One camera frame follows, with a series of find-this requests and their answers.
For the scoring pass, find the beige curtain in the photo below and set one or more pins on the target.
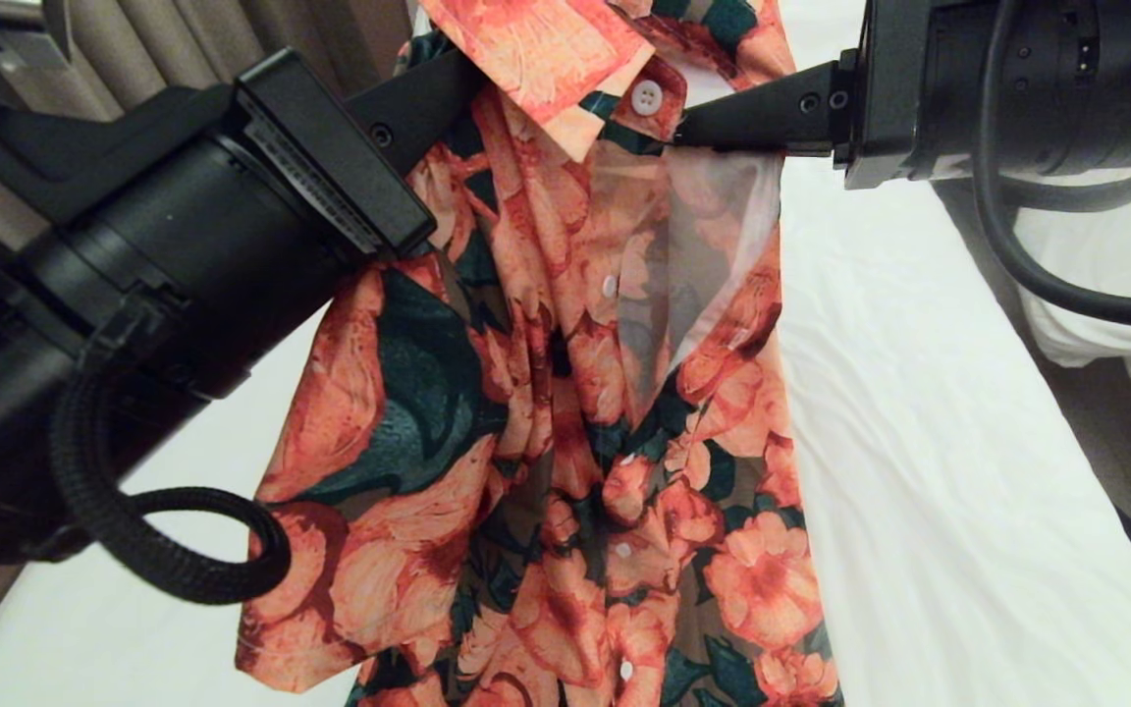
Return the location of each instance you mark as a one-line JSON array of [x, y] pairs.
[[143, 39]]

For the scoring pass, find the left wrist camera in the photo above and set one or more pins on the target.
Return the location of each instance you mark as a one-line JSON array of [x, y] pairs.
[[84, 157]]

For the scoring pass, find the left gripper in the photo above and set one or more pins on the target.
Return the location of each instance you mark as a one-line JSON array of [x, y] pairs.
[[261, 236]]

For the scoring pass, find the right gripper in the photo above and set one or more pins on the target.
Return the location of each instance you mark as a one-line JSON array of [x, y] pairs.
[[948, 79]]

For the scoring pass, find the orange green floral shirt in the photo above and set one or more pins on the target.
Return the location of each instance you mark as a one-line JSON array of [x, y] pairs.
[[546, 412]]

